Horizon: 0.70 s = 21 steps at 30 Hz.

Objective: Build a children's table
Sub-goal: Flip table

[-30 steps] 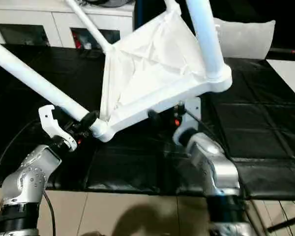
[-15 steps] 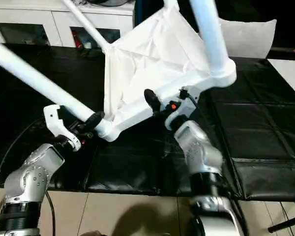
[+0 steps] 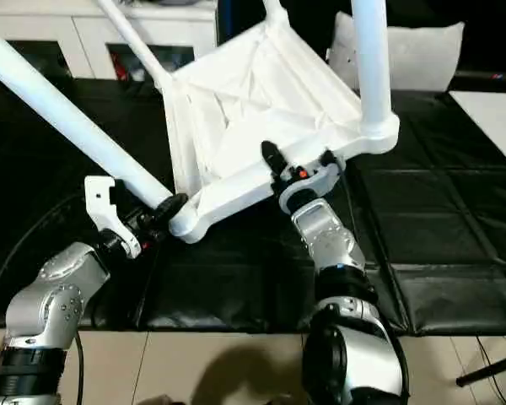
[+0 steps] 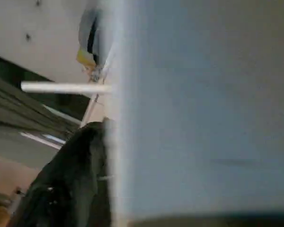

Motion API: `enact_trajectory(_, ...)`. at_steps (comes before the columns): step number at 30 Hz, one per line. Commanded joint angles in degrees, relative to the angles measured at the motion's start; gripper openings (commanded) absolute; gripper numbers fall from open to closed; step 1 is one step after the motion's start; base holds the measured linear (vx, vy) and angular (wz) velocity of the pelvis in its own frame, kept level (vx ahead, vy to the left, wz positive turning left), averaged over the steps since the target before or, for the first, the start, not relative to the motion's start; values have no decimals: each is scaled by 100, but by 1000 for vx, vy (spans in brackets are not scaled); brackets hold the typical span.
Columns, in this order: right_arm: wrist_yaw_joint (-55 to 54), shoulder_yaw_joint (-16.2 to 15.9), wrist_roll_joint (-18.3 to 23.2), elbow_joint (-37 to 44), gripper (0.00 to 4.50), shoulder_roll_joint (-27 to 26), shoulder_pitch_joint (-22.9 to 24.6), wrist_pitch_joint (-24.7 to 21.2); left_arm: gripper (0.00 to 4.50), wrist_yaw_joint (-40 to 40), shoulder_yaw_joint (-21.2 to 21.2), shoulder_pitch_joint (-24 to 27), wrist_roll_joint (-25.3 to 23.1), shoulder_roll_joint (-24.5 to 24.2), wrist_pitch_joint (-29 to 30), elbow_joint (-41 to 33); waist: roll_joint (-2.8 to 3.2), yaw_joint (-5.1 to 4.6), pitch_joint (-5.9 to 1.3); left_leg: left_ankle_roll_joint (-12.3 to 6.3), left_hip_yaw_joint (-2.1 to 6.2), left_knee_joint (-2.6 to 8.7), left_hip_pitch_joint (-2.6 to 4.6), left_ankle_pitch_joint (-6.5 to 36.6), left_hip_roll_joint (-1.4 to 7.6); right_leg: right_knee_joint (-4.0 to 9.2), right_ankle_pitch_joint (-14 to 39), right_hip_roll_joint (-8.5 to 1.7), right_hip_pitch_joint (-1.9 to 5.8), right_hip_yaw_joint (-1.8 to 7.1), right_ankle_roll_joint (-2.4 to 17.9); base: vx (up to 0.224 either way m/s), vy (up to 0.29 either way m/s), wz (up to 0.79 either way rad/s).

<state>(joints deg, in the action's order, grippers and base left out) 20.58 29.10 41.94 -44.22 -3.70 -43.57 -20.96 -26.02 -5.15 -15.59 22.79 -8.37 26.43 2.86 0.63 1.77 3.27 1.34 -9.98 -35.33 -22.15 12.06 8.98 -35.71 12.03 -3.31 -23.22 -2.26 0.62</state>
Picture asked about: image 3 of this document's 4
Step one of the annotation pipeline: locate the grey cushion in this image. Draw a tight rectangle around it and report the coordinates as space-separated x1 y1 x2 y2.
326 11 466 92

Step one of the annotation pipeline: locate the white plastic table leg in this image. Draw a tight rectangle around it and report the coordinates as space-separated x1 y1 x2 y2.
349 0 400 140
0 23 175 211
96 0 175 90
263 0 288 27

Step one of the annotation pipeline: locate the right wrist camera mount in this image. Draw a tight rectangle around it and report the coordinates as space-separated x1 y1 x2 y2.
277 162 345 214

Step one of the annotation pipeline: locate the white flat board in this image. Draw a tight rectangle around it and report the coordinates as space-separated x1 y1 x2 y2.
449 89 506 176

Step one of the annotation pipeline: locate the black mat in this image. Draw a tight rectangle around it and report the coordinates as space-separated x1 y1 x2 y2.
0 75 506 337

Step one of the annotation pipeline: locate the black pole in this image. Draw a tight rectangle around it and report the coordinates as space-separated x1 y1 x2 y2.
455 352 506 388

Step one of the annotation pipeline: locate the grey floor cable bundle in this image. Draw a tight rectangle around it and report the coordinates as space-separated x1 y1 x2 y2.
474 335 506 405

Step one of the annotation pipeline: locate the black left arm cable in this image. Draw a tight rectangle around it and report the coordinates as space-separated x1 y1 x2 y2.
0 192 94 405

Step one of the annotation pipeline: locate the white cabinet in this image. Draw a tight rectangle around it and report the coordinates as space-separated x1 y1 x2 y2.
0 0 218 81

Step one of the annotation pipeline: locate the black cabinet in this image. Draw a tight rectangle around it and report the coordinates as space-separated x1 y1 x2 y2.
214 0 355 50

